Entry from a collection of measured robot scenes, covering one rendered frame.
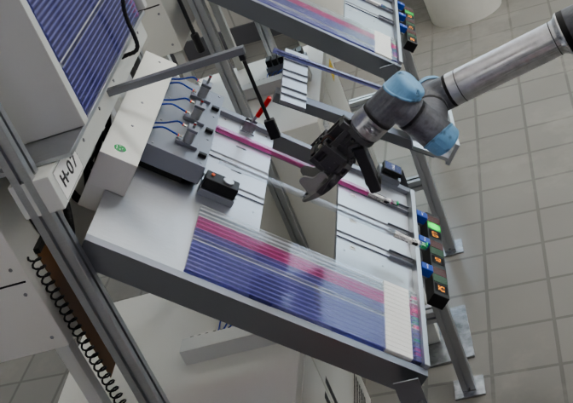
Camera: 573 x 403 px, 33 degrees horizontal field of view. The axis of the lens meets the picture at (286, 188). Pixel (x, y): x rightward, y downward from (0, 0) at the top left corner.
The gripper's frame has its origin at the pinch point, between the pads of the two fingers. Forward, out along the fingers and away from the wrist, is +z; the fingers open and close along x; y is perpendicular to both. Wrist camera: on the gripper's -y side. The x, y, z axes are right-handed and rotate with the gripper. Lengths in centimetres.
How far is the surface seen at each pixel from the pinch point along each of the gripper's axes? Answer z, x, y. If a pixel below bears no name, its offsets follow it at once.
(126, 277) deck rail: 17, 38, 28
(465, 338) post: 36, -55, -89
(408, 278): -1.2, 5.9, -27.9
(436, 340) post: 43, -56, -84
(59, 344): 40, 38, 29
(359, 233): 1.9, -3.8, -16.1
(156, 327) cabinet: 65, -15, -1
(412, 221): -3.2, -15.2, -28.5
